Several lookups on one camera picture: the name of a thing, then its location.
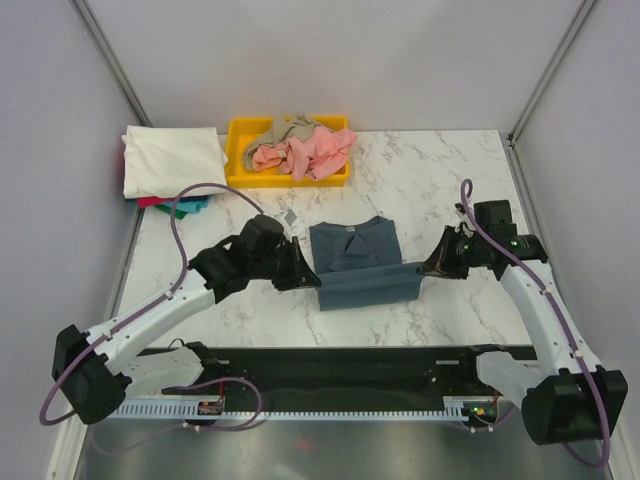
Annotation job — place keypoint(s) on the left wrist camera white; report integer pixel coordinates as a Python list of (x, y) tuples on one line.
[(290, 217)]

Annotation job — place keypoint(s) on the blue-grey t-shirt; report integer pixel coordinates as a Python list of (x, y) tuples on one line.
[(361, 265)]

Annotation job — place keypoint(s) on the pink t-shirt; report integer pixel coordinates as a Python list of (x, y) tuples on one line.
[(322, 155)]

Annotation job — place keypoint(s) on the beige t-shirt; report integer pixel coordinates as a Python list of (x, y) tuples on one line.
[(300, 126)]

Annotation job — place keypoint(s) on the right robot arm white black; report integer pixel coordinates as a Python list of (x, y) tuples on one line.
[(570, 396)]

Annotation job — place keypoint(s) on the folded red t-shirt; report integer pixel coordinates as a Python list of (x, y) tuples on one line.
[(146, 202)]

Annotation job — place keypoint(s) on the white slotted cable duct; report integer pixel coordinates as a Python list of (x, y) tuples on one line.
[(193, 409)]

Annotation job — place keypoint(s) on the folded light blue t-shirt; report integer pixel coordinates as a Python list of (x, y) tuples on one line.
[(192, 204)]

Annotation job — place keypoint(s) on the yellow plastic bin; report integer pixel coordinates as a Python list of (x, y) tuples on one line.
[(244, 130)]

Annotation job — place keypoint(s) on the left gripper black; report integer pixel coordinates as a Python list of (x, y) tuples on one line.
[(299, 274)]

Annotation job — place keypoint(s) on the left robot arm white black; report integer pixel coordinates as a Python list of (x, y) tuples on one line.
[(94, 369)]

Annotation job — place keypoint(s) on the folded white t-shirt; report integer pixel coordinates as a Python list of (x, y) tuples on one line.
[(162, 162)]

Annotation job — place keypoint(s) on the right aluminium post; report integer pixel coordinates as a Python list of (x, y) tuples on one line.
[(569, 37)]

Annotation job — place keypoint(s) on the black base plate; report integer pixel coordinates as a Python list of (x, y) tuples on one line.
[(341, 380)]

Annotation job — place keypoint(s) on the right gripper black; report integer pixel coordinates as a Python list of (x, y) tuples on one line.
[(440, 261)]

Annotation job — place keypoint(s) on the folded green t-shirt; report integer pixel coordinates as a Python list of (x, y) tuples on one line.
[(169, 210)]

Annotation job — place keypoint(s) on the aluminium post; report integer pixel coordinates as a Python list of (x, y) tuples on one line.
[(98, 37), (569, 37)]

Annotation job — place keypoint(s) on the left aluminium post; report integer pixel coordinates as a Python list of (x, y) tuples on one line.
[(98, 37)]

